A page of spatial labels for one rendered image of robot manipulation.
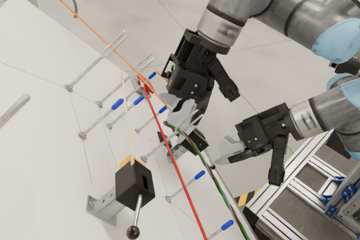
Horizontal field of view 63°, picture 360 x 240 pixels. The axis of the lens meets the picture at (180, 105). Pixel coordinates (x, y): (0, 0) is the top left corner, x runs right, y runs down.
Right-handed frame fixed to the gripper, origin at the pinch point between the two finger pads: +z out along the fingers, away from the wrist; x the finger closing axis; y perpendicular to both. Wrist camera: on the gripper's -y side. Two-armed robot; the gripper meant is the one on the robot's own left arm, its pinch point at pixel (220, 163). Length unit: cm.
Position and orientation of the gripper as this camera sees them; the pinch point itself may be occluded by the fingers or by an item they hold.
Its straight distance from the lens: 73.8
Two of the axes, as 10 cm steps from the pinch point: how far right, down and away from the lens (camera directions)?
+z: -7.9, 4.2, 4.5
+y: -4.2, -9.0, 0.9
